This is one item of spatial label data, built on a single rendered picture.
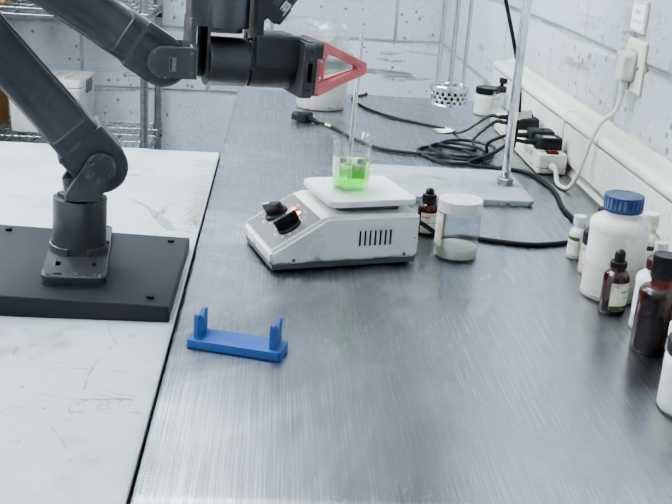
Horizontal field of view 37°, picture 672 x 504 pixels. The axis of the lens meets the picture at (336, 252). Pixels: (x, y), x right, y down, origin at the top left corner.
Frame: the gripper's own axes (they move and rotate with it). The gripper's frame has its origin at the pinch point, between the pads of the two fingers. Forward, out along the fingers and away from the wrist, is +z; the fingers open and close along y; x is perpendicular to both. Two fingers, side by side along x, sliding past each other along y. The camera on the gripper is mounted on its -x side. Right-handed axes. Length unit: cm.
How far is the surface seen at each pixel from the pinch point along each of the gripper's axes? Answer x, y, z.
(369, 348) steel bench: 25.1, -27.9, -7.2
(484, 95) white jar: 17, 87, 69
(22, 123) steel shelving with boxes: 56, 229, -23
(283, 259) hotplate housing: 23.4, -4.4, -9.3
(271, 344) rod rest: 23.9, -28.1, -18.1
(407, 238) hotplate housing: 20.9, -4.7, 7.3
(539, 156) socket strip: 20, 36, 53
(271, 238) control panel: 21.8, -1.0, -9.9
